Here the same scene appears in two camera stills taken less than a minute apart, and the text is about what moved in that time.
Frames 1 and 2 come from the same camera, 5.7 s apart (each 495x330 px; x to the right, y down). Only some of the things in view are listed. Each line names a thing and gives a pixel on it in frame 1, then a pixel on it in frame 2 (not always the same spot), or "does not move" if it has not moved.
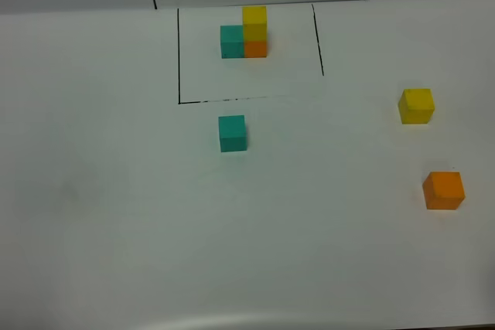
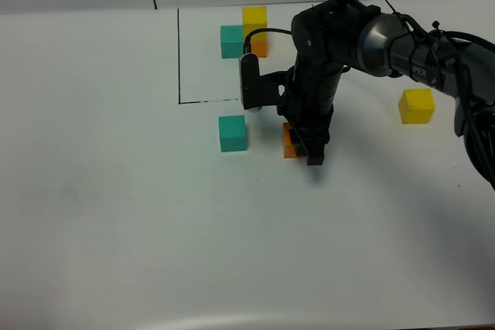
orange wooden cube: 443,190 to 289,150
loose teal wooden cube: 233,133 does not move
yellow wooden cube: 416,106 does not move
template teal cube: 232,42 does not move
